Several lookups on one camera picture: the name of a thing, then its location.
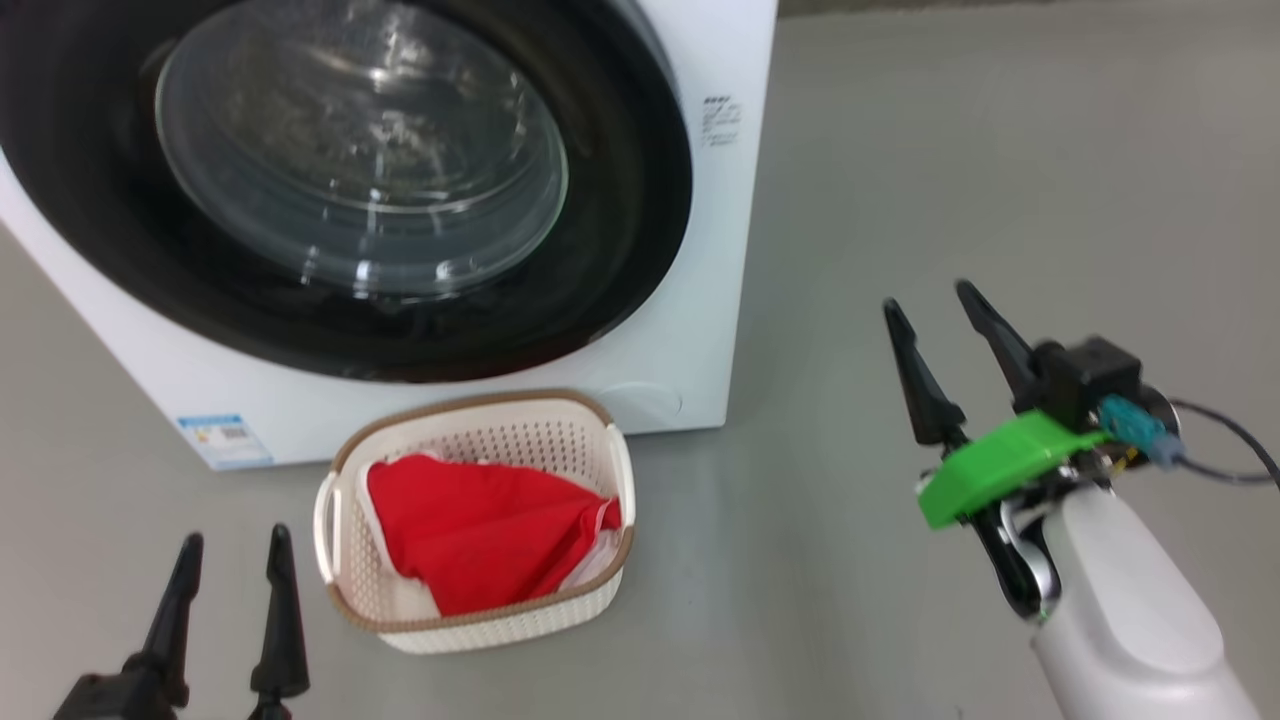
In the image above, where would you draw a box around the red and white garment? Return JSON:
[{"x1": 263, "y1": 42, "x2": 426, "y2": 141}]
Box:
[{"x1": 355, "y1": 452, "x2": 623, "y2": 618}]

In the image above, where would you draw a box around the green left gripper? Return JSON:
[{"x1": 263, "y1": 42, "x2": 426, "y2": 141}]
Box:
[{"x1": 52, "y1": 523, "x2": 310, "y2": 720}]

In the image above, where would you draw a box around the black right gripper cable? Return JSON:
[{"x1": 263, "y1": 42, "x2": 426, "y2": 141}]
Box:
[{"x1": 1165, "y1": 398, "x2": 1280, "y2": 488}]

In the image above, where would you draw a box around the blue energy label sticker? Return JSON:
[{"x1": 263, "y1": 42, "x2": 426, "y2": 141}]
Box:
[{"x1": 176, "y1": 413, "x2": 274, "y2": 469}]

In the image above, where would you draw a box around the round dark glass washer door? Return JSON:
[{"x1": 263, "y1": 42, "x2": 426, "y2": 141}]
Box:
[{"x1": 0, "y1": 0, "x2": 694, "y2": 384}]

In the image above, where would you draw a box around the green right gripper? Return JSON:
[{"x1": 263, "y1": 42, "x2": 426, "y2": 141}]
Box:
[{"x1": 882, "y1": 279, "x2": 1106, "y2": 621}]

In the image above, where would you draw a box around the printed text label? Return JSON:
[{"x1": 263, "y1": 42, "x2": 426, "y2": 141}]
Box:
[{"x1": 700, "y1": 95, "x2": 743, "y2": 149}]

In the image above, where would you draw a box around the teal right cable connector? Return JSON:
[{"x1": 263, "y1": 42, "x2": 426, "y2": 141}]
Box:
[{"x1": 1098, "y1": 394, "x2": 1183, "y2": 469}]

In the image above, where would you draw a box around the cream perforated laundry basket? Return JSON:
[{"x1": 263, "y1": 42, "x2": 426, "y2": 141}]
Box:
[{"x1": 313, "y1": 389, "x2": 637, "y2": 655}]

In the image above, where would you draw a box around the white front-load washing machine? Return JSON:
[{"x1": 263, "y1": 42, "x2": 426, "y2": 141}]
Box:
[{"x1": 0, "y1": 0, "x2": 779, "y2": 471}]

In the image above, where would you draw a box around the round drain filter cover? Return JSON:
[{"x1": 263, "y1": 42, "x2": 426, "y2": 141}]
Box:
[{"x1": 598, "y1": 380, "x2": 683, "y2": 426}]

